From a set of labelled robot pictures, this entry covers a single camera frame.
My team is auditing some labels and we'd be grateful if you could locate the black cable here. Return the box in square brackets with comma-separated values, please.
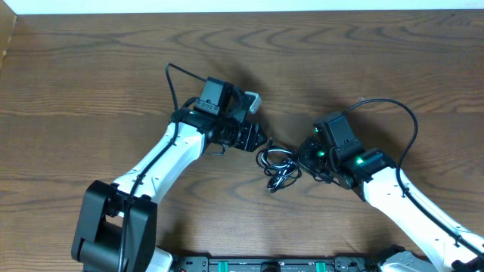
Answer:
[255, 138, 303, 193]

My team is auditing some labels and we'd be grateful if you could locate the camera cable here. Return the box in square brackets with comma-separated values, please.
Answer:
[343, 98, 484, 258]
[116, 62, 208, 272]

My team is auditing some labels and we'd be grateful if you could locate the white cable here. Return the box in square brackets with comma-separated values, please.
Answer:
[264, 147, 299, 190]

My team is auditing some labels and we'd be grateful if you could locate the left camera cable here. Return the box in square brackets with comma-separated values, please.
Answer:
[116, 62, 208, 272]

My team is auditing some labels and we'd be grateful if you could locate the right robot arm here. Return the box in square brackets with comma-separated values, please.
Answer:
[298, 112, 483, 271]

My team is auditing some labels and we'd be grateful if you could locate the right camera cable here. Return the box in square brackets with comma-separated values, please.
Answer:
[343, 98, 484, 258]

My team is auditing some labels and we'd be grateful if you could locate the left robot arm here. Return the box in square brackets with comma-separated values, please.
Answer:
[71, 77, 267, 271]

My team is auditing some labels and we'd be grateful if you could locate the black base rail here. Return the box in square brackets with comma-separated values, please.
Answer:
[169, 252, 436, 272]

